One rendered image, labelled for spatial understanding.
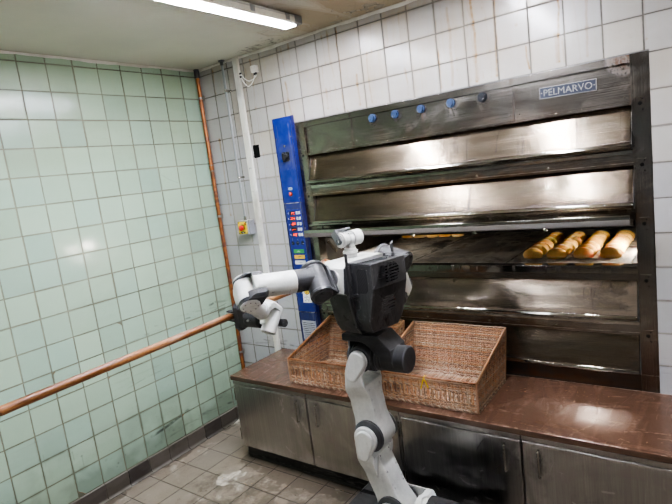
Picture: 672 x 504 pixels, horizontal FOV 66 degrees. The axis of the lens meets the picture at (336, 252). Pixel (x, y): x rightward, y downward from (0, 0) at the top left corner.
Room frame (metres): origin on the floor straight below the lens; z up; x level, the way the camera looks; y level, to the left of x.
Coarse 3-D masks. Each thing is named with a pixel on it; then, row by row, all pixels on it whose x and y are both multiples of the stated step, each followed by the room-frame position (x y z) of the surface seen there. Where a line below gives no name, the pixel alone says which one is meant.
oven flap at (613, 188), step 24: (600, 168) 2.40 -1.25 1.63; (624, 168) 2.34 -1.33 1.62; (360, 192) 3.19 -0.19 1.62; (384, 192) 3.08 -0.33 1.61; (408, 192) 2.98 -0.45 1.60; (432, 192) 2.89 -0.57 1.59; (456, 192) 2.80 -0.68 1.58; (480, 192) 2.72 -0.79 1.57; (504, 192) 2.64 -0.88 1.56; (528, 192) 2.57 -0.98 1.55; (552, 192) 2.50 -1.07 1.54; (576, 192) 2.43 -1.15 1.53; (600, 192) 2.37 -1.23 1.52; (624, 192) 2.31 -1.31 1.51; (336, 216) 3.25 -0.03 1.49; (360, 216) 3.14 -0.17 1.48; (384, 216) 3.03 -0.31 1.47; (408, 216) 2.91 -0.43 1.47; (432, 216) 2.82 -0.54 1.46; (456, 216) 2.75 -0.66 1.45; (480, 216) 2.70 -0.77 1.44
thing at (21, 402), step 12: (276, 300) 2.49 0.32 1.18; (204, 324) 2.12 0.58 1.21; (216, 324) 2.16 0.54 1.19; (180, 336) 2.01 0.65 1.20; (144, 348) 1.88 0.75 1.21; (156, 348) 1.91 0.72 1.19; (120, 360) 1.79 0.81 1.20; (132, 360) 1.83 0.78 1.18; (84, 372) 1.69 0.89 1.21; (96, 372) 1.71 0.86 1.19; (60, 384) 1.61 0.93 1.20; (72, 384) 1.64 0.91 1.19; (24, 396) 1.53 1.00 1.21; (36, 396) 1.55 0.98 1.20; (0, 408) 1.47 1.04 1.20; (12, 408) 1.49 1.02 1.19
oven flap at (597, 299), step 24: (432, 288) 2.91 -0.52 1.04; (456, 288) 2.83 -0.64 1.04; (480, 288) 2.75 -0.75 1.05; (504, 288) 2.67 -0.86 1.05; (528, 288) 2.60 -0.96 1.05; (552, 288) 2.53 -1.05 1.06; (576, 288) 2.47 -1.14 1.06; (600, 288) 2.40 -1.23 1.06; (624, 288) 2.34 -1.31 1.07; (504, 312) 2.61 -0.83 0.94; (528, 312) 2.54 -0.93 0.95; (552, 312) 2.48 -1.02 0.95; (576, 312) 2.43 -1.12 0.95; (600, 312) 2.37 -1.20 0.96; (624, 312) 2.31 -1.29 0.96
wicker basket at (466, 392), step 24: (408, 336) 2.89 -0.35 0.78; (432, 336) 2.86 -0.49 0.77; (456, 336) 2.78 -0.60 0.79; (480, 336) 2.70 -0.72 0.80; (504, 336) 2.61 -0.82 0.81; (432, 360) 2.83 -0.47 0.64; (456, 360) 2.75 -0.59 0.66; (480, 360) 2.68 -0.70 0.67; (504, 360) 2.58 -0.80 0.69; (384, 384) 2.63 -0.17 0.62; (408, 384) 2.47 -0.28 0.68; (432, 384) 2.39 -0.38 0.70; (456, 384) 2.32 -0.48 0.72; (480, 384) 2.30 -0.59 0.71; (456, 408) 2.32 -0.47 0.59; (480, 408) 2.29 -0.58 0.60
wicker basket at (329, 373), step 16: (400, 320) 3.00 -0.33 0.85; (320, 336) 3.20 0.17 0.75; (336, 336) 3.24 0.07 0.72; (320, 352) 3.18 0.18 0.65; (336, 352) 3.22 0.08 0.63; (288, 368) 2.93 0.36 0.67; (304, 368) 2.86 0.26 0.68; (320, 368) 2.79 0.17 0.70; (336, 368) 2.73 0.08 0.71; (304, 384) 2.86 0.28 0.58; (320, 384) 2.81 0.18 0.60; (336, 384) 2.74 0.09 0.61
